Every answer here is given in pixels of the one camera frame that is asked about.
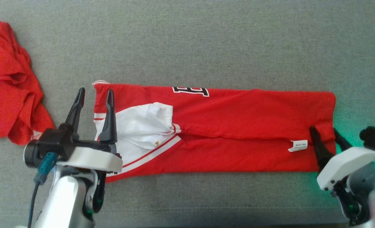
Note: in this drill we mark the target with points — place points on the red white sports jersey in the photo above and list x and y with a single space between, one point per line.
238 110

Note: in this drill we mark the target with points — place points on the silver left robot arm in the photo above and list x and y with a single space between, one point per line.
64 202

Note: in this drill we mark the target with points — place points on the grey sofa seat cushion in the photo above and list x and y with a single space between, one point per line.
187 41

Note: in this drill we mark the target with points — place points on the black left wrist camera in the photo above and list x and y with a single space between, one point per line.
57 141

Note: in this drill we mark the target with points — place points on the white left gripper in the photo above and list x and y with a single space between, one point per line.
95 156

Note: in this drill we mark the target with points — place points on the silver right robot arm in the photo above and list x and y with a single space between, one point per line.
361 177

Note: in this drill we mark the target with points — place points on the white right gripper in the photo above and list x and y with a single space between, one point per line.
339 164

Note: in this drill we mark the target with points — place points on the red shorts white stripe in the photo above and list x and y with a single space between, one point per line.
7 79

